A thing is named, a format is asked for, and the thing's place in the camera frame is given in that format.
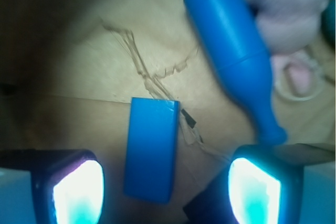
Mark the blue rectangular block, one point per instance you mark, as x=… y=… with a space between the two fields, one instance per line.
x=151 y=149

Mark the pink plush bunny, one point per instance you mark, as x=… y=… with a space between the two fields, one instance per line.
x=287 y=28

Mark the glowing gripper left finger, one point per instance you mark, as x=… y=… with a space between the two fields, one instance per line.
x=51 y=186

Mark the teal rubber ball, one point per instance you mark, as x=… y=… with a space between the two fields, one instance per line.
x=328 y=23

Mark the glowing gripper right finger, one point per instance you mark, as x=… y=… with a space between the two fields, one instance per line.
x=292 y=183

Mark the blue plastic bottle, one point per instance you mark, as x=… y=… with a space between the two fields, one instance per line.
x=240 y=59

